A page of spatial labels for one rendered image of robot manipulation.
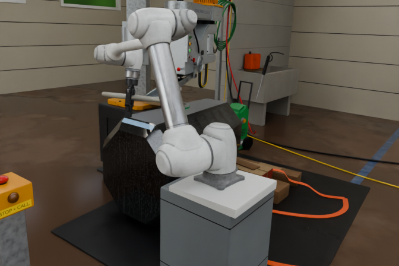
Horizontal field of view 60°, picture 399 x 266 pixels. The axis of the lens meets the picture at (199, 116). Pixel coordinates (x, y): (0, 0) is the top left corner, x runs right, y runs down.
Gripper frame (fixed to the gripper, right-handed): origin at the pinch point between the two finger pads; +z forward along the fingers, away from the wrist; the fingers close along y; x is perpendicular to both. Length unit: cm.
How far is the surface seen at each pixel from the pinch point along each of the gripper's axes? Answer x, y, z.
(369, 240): -179, 59, 80
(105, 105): 60, 133, 4
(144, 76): 23, 133, -29
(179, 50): -18, 69, -49
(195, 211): -50, -60, 37
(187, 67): -25, 73, -37
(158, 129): -13.7, 33.9, 11.6
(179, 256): -44, -49, 62
